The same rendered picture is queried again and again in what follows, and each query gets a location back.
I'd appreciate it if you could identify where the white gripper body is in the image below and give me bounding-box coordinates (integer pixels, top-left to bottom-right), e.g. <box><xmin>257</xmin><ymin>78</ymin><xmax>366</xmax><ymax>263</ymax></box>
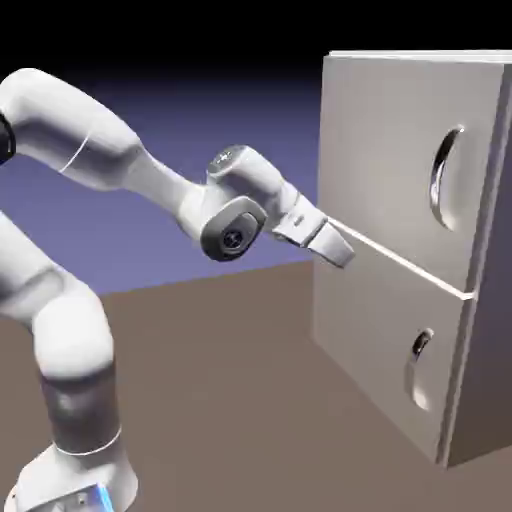
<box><xmin>306</xmin><ymin>220</ymin><xmax>356</xmax><ymax>269</ymax></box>

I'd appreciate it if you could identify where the short curved metal handle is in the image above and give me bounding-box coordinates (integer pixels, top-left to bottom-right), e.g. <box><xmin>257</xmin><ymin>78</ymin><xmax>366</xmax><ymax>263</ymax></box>
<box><xmin>404</xmin><ymin>327</ymin><xmax>436</xmax><ymax>413</ymax></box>

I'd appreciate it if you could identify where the large grey cabinet door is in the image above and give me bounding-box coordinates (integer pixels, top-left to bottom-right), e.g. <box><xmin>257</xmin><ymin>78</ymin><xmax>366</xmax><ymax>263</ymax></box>
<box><xmin>314</xmin><ymin>54</ymin><xmax>506</xmax><ymax>293</ymax></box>

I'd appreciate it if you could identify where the long curved metal handle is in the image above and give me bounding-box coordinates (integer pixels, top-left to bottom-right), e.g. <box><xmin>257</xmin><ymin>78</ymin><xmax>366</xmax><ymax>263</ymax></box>
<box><xmin>429</xmin><ymin>124</ymin><xmax>466</xmax><ymax>232</ymax></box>

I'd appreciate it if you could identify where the light grey cabinet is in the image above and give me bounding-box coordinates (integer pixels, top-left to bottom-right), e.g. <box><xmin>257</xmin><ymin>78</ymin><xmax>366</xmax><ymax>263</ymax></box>
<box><xmin>310</xmin><ymin>49</ymin><xmax>512</xmax><ymax>469</ymax></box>

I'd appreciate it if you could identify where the small grey cabinet door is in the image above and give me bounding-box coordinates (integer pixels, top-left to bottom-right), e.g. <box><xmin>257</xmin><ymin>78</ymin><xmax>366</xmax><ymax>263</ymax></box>
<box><xmin>310</xmin><ymin>228</ymin><xmax>470</xmax><ymax>465</ymax></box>

